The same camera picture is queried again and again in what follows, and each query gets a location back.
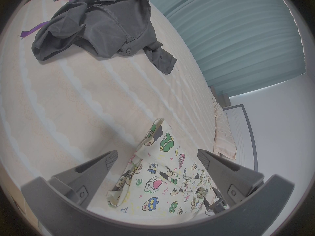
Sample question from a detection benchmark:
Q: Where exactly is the black shirt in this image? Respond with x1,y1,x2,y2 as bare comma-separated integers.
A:
31,0,178,75

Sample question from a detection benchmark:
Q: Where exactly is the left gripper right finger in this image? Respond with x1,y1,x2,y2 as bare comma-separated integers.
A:
197,148,265,204

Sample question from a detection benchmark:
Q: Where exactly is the grey bedside table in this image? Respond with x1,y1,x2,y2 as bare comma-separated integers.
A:
210,86,230,105

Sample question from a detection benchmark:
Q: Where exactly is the bed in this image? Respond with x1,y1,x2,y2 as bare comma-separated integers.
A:
0,0,257,230

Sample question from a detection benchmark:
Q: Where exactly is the blue-green curtain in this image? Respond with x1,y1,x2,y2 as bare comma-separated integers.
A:
148,0,307,96

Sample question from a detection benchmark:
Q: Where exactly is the white printed pyjama top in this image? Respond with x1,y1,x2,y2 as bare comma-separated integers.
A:
106,118,217,217

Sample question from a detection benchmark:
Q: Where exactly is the pale pink striped pillow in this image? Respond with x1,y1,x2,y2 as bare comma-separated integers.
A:
213,100,237,160

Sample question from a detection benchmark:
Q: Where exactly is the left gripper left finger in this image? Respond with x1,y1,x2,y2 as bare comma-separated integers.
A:
49,149,119,204

